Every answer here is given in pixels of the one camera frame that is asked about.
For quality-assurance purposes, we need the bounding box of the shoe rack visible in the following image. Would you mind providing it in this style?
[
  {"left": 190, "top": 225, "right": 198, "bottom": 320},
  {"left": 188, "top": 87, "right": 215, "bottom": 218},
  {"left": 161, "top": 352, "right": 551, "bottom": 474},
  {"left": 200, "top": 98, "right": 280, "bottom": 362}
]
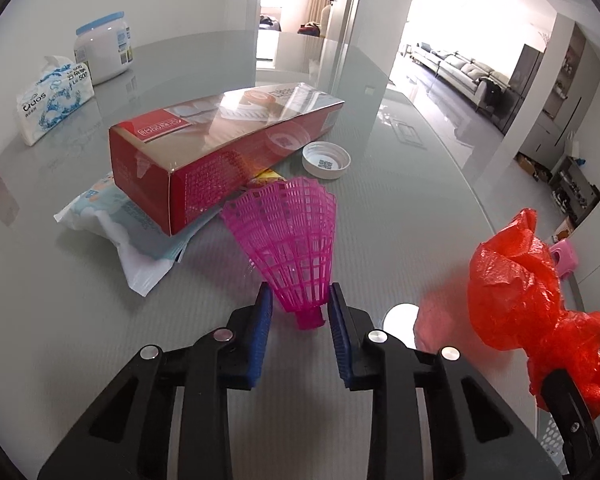
[{"left": 550, "top": 155, "right": 600, "bottom": 221}]

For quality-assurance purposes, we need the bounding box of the white jar with blue lid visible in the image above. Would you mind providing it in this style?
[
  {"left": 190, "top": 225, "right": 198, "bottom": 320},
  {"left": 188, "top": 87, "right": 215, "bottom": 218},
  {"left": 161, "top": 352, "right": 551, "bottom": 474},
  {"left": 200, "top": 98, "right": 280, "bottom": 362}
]
[{"left": 74, "top": 10, "right": 133, "bottom": 86}]

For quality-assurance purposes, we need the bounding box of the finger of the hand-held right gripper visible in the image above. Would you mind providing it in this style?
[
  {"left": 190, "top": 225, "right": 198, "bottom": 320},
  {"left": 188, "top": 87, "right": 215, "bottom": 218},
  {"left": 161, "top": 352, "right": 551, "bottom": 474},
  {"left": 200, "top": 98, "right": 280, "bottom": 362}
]
[{"left": 540, "top": 369, "right": 600, "bottom": 480}]

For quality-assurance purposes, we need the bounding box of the red plastic bag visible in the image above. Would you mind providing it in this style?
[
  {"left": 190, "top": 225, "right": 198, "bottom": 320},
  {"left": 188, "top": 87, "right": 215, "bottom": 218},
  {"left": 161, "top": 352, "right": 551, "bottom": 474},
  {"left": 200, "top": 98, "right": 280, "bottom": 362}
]
[{"left": 467, "top": 207, "right": 600, "bottom": 421}]

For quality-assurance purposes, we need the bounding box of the white round lid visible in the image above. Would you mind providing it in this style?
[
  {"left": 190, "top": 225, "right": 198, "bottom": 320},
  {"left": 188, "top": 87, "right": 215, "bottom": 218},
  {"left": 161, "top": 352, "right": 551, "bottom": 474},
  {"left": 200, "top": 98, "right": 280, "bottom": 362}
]
[{"left": 382, "top": 302, "right": 421, "bottom": 348}]

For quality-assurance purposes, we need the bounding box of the white wipes packet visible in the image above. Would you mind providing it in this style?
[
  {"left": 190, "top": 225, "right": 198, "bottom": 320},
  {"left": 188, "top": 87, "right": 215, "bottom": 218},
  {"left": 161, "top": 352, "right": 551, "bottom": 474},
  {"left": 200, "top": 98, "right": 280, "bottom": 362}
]
[{"left": 54, "top": 172, "right": 226, "bottom": 297}]

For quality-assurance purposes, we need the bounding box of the dark tall fridge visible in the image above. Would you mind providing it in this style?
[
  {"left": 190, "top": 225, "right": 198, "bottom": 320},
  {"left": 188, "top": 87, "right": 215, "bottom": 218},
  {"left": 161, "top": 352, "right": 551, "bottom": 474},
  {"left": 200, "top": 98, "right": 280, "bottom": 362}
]
[{"left": 502, "top": 44, "right": 548, "bottom": 136}]

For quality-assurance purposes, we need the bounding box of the white and blue tissue pack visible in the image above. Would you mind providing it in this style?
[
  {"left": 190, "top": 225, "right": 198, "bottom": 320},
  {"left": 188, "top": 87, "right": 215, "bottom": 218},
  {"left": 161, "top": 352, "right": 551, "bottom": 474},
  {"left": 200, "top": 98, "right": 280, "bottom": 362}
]
[{"left": 16, "top": 55, "right": 95, "bottom": 147}]

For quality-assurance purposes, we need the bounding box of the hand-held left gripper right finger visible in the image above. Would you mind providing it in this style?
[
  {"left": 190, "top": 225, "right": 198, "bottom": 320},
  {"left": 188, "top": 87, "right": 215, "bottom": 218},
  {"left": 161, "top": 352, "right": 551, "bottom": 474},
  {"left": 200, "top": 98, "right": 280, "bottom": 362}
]
[{"left": 328, "top": 282, "right": 563, "bottom": 480}]

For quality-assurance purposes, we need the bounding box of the grey perforated basket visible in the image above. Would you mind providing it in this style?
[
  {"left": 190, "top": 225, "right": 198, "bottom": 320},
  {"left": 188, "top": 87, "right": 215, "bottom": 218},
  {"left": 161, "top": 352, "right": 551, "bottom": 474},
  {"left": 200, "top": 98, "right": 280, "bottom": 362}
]
[{"left": 535, "top": 407, "right": 568, "bottom": 476}]

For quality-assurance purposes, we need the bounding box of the grey sofa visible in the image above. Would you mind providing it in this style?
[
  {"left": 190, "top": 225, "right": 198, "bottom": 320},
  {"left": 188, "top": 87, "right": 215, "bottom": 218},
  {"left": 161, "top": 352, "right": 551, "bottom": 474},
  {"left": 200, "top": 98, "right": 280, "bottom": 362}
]
[{"left": 412, "top": 42, "right": 508, "bottom": 111}]

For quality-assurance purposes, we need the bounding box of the tall shelf unit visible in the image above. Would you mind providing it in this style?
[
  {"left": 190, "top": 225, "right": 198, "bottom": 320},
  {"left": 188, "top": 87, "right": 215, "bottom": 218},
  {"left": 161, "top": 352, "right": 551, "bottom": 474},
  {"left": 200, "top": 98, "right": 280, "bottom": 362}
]
[{"left": 522, "top": 27, "right": 600, "bottom": 161}]

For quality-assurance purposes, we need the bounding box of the pink plastic stool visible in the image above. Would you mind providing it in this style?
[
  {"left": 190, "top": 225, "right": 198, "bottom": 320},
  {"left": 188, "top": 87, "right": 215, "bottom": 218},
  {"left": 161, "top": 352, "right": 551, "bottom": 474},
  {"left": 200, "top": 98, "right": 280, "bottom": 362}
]
[{"left": 550, "top": 239, "right": 579, "bottom": 278}]

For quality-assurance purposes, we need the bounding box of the long red cardboard box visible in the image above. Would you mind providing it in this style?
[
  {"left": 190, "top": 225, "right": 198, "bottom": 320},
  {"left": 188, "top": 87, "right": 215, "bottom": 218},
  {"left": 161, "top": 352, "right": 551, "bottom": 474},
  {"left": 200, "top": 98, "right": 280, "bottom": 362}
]
[{"left": 108, "top": 82, "right": 346, "bottom": 237}]

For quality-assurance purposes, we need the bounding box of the pink plastic shuttlecock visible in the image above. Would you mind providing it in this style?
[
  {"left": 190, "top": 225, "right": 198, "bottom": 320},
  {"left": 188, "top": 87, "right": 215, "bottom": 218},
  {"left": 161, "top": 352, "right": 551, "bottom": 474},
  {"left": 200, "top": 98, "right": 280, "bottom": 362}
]
[{"left": 220, "top": 176, "right": 338, "bottom": 331}]

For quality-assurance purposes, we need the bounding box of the yellow snack wrapper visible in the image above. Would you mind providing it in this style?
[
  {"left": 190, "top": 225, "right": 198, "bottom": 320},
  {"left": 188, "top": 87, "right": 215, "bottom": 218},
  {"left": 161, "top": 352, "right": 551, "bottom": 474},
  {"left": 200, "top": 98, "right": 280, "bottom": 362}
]
[{"left": 245, "top": 169, "right": 286, "bottom": 190}]

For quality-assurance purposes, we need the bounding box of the white room door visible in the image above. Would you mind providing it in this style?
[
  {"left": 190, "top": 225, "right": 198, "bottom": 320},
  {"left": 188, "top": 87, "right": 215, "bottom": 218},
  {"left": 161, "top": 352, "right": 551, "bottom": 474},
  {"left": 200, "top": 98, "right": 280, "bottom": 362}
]
[{"left": 325, "top": 0, "right": 368, "bottom": 43}]

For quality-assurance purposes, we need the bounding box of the white bottle cap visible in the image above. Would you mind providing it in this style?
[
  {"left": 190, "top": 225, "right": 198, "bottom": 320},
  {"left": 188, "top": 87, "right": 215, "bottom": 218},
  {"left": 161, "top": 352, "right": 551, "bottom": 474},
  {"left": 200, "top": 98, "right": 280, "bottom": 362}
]
[{"left": 301, "top": 141, "right": 352, "bottom": 180}]

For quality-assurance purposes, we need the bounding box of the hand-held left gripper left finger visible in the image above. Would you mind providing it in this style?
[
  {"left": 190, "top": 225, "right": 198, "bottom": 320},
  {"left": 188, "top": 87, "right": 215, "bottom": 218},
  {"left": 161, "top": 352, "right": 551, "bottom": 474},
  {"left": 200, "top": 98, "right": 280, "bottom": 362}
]
[{"left": 37, "top": 282, "right": 274, "bottom": 480}]

